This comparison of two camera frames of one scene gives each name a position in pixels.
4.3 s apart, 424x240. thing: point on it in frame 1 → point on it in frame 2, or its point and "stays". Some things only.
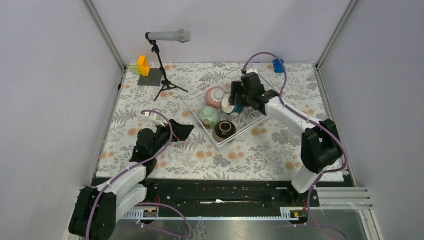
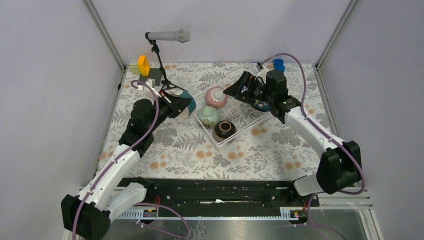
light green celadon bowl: x=209 y=113 stays
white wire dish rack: x=223 y=124 stays
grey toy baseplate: x=153 y=79 stays
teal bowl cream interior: x=228 y=108 → x=186 y=113
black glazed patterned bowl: x=223 y=130 stays
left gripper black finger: x=180 y=132 → x=173 y=105
